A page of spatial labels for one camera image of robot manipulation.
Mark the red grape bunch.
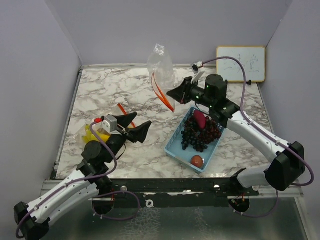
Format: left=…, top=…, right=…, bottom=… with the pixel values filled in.
left=198, top=116, right=222, bottom=145

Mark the light blue plastic basket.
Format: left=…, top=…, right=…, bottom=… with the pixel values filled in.
left=164, top=107, right=225, bottom=174

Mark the purple sweet potato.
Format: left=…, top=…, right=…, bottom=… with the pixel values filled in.
left=193, top=110, right=207, bottom=130

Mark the yellow banana bunch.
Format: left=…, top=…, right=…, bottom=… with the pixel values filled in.
left=81, top=124, right=111, bottom=144

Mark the black mounting rail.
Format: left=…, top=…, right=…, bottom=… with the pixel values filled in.
left=82, top=177, right=260, bottom=210

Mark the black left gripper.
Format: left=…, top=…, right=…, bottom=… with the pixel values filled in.
left=104, top=112, right=152, bottom=164

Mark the red brown round fruit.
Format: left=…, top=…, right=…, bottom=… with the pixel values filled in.
left=190, top=155, right=204, bottom=168

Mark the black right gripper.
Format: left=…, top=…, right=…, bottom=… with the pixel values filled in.
left=167, top=76, right=215, bottom=109

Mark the clear orange zip bag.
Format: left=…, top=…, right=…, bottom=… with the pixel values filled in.
left=73, top=103, right=128, bottom=148
left=147, top=44, right=176, bottom=113

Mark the dark grape bunch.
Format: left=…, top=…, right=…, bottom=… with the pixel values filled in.
left=180, top=116, right=208, bottom=153

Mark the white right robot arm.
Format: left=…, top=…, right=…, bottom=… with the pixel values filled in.
left=167, top=74, right=305, bottom=196

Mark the small framed whiteboard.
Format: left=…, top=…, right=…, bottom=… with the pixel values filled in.
left=216, top=46, right=266, bottom=83

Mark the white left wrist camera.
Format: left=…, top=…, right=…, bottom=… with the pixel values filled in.
left=93, top=114, right=122, bottom=135

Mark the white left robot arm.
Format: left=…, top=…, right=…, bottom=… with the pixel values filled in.
left=13, top=112, right=152, bottom=240

